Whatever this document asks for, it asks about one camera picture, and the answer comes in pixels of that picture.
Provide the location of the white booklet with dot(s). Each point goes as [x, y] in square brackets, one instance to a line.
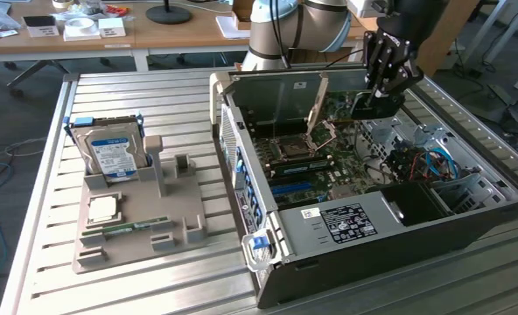
[231, 28]

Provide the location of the blue card retainer strip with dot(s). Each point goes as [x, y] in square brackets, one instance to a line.
[251, 193]

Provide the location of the hard disk with blue label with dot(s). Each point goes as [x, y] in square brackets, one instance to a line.
[110, 154]

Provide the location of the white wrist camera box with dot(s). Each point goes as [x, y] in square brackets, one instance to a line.
[364, 8]

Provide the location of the silver latch with blue tab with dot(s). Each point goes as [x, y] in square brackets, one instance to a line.
[259, 243]

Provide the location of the brown cardboard box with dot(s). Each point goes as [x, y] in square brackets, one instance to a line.
[242, 10]

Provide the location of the white box with black top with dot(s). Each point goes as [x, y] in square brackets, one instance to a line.
[40, 26]

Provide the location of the grey power supply unit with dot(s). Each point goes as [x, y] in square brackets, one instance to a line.
[299, 229]

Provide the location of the grey parts rack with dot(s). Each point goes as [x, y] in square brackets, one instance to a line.
[140, 243]

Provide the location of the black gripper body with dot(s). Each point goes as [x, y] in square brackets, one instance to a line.
[409, 19]

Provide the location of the silver CPU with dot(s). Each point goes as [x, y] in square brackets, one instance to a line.
[103, 209]

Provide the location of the orange packet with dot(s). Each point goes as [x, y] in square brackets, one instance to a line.
[116, 10]

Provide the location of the black installed RAM stick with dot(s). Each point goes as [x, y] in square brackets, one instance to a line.
[300, 167]

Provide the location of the silver drive cage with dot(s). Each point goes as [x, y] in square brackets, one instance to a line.
[391, 131]

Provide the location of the open black PC case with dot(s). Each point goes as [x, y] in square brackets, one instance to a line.
[373, 262]

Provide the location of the CPU socket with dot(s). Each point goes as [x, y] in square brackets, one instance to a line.
[295, 149]

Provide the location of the small beige tape roll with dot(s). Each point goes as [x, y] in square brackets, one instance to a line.
[62, 3]

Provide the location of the green RAM stick with label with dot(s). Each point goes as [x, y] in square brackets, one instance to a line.
[123, 228]

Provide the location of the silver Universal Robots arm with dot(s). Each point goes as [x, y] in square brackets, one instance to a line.
[263, 33]

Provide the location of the plain white box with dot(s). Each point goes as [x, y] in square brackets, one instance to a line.
[111, 28]

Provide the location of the wooden cabinet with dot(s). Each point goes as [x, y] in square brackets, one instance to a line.
[452, 33]

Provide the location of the green motherboard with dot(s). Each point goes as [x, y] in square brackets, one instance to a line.
[351, 167]

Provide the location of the white tape roll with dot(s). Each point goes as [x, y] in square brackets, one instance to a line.
[80, 23]

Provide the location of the flat white box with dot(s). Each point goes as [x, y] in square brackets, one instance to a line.
[82, 36]

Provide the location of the white table frame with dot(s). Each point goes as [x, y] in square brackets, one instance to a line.
[491, 29]

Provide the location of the graphics card with black cooler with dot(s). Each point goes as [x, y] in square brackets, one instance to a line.
[373, 110]

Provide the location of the blue expansion slot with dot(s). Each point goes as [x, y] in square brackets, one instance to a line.
[292, 188]

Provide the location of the wooden desk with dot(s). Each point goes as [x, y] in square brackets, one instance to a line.
[176, 36]

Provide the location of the silver disk bay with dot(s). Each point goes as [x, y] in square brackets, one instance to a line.
[477, 193]

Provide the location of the black lamp base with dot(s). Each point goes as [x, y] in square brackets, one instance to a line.
[170, 14]

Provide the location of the white label card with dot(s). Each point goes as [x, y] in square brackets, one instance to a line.
[1, 33]

